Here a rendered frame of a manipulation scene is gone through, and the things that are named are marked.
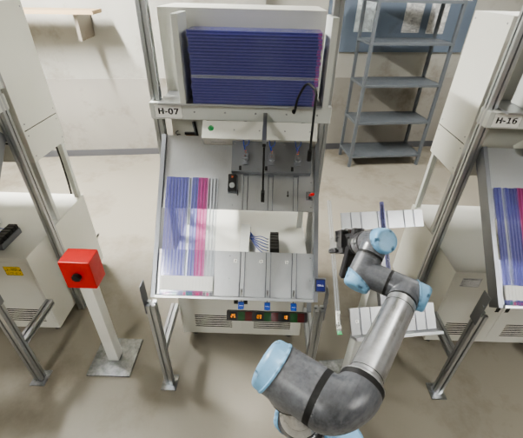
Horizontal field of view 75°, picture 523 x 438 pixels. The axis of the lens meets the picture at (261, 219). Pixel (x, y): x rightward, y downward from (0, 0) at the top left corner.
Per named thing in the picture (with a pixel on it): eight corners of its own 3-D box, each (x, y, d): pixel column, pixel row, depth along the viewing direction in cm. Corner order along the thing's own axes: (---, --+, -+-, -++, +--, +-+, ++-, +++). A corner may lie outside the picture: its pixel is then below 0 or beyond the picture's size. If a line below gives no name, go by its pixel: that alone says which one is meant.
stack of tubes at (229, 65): (315, 106, 141) (324, 33, 125) (192, 102, 141) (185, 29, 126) (313, 98, 151) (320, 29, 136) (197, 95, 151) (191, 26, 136)
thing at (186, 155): (312, 213, 152) (314, 211, 147) (165, 209, 153) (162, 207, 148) (313, 142, 157) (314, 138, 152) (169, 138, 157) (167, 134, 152)
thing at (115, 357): (129, 377, 188) (92, 275, 143) (86, 375, 188) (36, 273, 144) (142, 340, 208) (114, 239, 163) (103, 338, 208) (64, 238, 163)
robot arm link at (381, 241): (369, 247, 93) (381, 221, 95) (350, 248, 104) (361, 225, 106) (392, 262, 94) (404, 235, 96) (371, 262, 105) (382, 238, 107)
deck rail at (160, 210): (159, 295, 148) (155, 297, 142) (155, 295, 148) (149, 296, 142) (169, 138, 157) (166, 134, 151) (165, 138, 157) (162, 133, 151)
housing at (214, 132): (312, 152, 157) (317, 141, 143) (207, 149, 158) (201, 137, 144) (312, 136, 158) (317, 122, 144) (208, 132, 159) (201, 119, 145)
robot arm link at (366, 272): (379, 297, 90) (395, 261, 92) (340, 279, 95) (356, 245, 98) (379, 303, 96) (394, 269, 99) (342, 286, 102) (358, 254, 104)
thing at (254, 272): (311, 298, 145) (313, 299, 142) (157, 293, 146) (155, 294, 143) (312, 254, 148) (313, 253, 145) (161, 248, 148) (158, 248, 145)
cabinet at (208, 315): (298, 341, 209) (308, 268, 173) (184, 338, 209) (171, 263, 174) (293, 268, 262) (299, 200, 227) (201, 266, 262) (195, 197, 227)
